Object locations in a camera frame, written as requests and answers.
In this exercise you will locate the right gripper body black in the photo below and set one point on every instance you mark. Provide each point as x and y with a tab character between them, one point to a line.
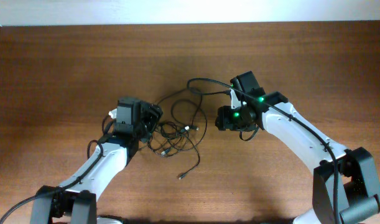
234	119

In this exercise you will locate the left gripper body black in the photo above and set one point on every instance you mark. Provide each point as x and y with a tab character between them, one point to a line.
149	116

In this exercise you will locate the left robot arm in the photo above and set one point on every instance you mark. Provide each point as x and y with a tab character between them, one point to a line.
77	196

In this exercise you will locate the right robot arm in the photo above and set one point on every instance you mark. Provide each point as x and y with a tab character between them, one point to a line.
346	186

